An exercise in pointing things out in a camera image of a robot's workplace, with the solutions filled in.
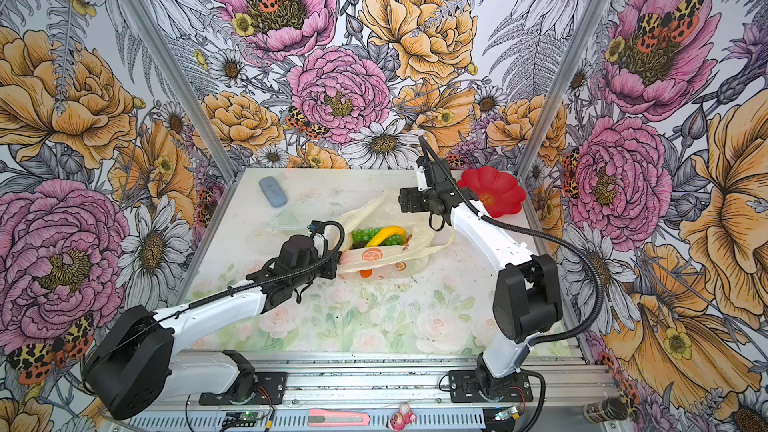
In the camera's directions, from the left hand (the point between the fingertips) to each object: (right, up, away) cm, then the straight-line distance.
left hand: (340, 261), depth 87 cm
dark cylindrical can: (+60, -26, -23) cm, 69 cm away
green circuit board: (-20, -33, -16) cm, 42 cm away
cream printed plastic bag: (+12, +14, +13) cm, 22 cm away
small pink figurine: (+17, -32, -18) cm, 40 cm away
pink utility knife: (+2, -33, -16) cm, 37 cm away
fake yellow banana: (+13, +7, +10) cm, 17 cm away
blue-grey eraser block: (-30, +21, +28) cm, 46 cm away
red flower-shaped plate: (+55, +21, +29) cm, 66 cm away
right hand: (+21, +16, +2) cm, 27 cm away
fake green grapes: (+5, +5, +13) cm, 15 cm away
